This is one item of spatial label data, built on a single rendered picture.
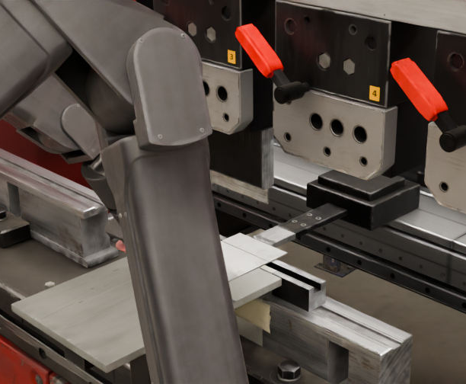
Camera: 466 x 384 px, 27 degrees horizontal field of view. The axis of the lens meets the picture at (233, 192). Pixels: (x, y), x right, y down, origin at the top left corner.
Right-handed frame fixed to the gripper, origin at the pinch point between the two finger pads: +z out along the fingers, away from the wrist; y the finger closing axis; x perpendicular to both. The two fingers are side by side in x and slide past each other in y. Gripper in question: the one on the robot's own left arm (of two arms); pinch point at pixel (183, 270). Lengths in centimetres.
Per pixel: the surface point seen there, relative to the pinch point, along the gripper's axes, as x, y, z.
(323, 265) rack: -87, 115, 167
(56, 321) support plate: 14.5, 3.3, -6.9
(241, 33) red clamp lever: -17.2, -8.3, -23.7
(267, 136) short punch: -16.7, -3.9, -7.4
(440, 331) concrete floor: -81, 63, 166
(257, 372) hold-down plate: 3.6, -9.4, 11.1
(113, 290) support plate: 6.9, 4.4, -2.3
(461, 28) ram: -22.2, -31.7, -24.3
